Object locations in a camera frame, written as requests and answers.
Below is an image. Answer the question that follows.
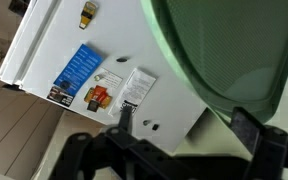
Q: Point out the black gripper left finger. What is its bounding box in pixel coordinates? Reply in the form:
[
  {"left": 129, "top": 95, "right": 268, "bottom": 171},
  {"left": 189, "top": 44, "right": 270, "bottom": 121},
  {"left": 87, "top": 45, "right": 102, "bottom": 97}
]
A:
[{"left": 47, "top": 104, "right": 145, "bottom": 180}]

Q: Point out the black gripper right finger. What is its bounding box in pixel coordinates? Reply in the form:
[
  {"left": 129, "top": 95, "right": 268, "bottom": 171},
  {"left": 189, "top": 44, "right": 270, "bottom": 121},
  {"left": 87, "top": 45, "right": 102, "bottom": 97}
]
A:
[{"left": 229, "top": 105, "right": 288, "bottom": 180}]

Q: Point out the green waste bin lid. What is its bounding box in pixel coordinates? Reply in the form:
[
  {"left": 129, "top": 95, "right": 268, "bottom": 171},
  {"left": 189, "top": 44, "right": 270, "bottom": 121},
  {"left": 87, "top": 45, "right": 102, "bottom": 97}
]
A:
[{"left": 140, "top": 0, "right": 288, "bottom": 125}]

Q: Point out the blue printed paper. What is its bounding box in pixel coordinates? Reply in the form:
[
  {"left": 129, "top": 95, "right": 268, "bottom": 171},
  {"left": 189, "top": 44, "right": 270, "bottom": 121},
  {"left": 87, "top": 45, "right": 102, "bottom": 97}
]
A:
[{"left": 53, "top": 43, "right": 104, "bottom": 98}]

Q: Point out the white printed paper sheet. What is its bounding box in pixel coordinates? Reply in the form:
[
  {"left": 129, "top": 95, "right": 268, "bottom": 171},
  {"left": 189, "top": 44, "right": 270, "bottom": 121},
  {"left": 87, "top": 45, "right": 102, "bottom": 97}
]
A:
[{"left": 108, "top": 67, "right": 158, "bottom": 117}]

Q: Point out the orange fridge magnet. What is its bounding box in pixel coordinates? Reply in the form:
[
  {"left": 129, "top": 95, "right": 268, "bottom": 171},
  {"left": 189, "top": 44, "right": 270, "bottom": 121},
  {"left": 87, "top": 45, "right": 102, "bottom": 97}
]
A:
[{"left": 83, "top": 84, "right": 114, "bottom": 112}]

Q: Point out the small white card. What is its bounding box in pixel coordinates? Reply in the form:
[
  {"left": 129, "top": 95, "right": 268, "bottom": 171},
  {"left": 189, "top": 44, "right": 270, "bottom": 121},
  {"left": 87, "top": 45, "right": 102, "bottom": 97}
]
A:
[{"left": 93, "top": 67, "right": 124, "bottom": 90}]

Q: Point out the small black oval magnet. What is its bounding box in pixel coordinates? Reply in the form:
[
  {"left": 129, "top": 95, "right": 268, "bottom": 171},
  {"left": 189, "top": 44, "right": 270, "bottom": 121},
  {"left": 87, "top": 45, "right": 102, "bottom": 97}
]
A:
[{"left": 116, "top": 56, "right": 129, "bottom": 64}]

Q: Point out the black red card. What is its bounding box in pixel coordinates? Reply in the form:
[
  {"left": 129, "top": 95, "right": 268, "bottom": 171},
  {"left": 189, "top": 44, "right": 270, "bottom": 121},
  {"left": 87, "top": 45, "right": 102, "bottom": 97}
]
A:
[{"left": 46, "top": 85, "right": 75, "bottom": 108}]

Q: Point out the white refrigerator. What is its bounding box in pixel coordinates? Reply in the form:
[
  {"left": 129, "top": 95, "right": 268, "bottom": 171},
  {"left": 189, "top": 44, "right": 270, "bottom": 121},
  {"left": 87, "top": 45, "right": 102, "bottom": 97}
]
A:
[{"left": 0, "top": 0, "right": 209, "bottom": 155}]

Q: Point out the yellow bottle opener magnet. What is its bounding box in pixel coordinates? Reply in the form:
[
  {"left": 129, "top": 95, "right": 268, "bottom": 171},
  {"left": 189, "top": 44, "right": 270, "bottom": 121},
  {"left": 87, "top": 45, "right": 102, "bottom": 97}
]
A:
[{"left": 78, "top": 0, "right": 99, "bottom": 31}]

